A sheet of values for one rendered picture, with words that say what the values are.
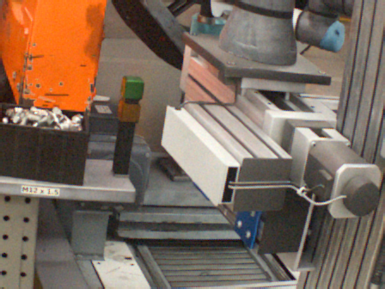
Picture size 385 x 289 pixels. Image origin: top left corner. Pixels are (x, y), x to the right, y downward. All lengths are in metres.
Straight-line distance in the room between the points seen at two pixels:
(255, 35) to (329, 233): 0.39
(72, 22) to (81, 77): 0.13
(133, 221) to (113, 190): 0.65
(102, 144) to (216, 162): 1.00
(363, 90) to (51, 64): 0.81
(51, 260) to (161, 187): 0.47
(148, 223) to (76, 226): 0.25
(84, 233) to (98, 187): 0.53
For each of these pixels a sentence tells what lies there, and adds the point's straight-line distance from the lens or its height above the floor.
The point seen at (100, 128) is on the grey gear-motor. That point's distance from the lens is 2.67.
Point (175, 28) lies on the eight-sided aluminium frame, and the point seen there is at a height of 0.68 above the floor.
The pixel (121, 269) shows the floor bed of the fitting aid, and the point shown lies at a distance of 2.64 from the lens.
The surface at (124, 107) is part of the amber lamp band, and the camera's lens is 2.15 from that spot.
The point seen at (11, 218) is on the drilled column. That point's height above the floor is 0.35.
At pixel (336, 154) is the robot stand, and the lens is 1.54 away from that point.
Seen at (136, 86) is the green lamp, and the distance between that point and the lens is 2.14.
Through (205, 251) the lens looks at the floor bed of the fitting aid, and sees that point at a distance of 2.87.
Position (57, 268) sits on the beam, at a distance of 2.47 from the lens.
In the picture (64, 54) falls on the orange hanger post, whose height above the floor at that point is 0.67.
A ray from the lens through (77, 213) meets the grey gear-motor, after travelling 2.62.
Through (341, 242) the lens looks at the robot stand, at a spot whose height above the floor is 0.54.
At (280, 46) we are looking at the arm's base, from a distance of 1.81.
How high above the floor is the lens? 1.23
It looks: 18 degrees down
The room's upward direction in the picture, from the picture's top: 9 degrees clockwise
